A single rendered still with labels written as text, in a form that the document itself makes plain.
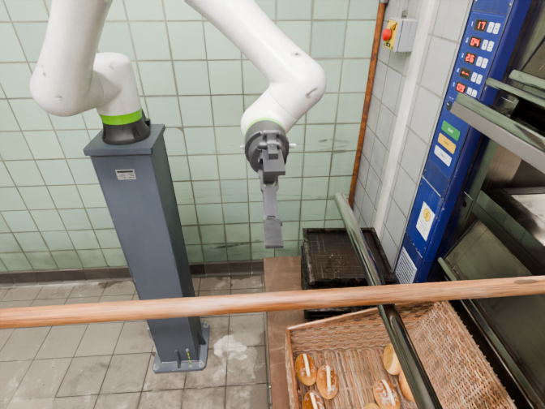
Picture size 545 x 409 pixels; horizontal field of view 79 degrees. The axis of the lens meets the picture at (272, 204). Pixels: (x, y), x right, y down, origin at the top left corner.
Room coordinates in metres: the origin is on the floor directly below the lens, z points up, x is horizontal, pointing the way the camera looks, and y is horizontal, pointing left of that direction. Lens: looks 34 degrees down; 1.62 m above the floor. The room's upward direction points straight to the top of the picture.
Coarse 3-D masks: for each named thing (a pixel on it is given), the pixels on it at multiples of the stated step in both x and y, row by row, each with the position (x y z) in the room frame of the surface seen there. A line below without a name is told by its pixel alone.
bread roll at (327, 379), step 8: (320, 368) 0.55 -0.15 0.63; (328, 368) 0.55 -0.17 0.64; (320, 376) 0.53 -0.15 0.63; (328, 376) 0.52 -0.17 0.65; (336, 376) 0.53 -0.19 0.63; (320, 384) 0.51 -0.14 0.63; (328, 384) 0.50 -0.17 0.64; (336, 384) 0.51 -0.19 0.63; (320, 392) 0.49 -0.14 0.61; (328, 392) 0.48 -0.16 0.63; (336, 392) 0.49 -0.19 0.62
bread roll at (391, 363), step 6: (390, 348) 0.61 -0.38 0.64; (384, 354) 0.61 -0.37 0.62; (390, 354) 0.59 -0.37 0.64; (384, 360) 0.59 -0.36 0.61; (390, 360) 0.57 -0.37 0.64; (396, 360) 0.57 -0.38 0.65; (384, 366) 0.57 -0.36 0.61; (390, 366) 0.56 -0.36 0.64; (396, 366) 0.55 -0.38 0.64; (390, 372) 0.55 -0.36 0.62; (396, 372) 0.54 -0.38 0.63
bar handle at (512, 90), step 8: (488, 80) 0.68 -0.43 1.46; (496, 80) 0.67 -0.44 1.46; (496, 88) 0.66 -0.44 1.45; (504, 88) 0.63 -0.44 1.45; (512, 88) 0.62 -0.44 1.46; (520, 88) 0.61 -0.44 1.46; (520, 96) 0.59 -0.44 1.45; (528, 96) 0.57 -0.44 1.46; (536, 96) 0.56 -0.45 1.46; (512, 104) 0.60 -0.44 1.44; (520, 104) 0.59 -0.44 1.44; (536, 104) 0.55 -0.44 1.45; (544, 104) 0.53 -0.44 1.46; (512, 112) 0.59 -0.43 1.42
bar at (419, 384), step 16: (352, 224) 0.58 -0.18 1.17; (352, 240) 0.54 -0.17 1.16; (368, 256) 0.47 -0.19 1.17; (368, 272) 0.44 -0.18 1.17; (384, 304) 0.36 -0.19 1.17; (384, 320) 0.34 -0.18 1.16; (400, 320) 0.33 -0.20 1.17; (400, 336) 0.30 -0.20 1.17; (400, 352) 0.28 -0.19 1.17; (416, 352) 0.28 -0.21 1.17; (416, 368) 0.25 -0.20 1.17; (416, 384) 0.23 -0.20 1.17; (416, 400) 0.21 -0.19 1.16; (432, 400) 0.21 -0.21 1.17
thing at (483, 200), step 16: (480, 192) 0.71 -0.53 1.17; (496, 192) 0.70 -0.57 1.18; (496, 208) 0.65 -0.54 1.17; (512, 208) 0.63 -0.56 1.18; (512, 224) 0.59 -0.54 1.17; (528, 224) 0.57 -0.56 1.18; (544, 224) 0.57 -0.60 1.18; (528, 240) 0.54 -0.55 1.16; (544, 240) 0.52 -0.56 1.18; (544, 256) 0.49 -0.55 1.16
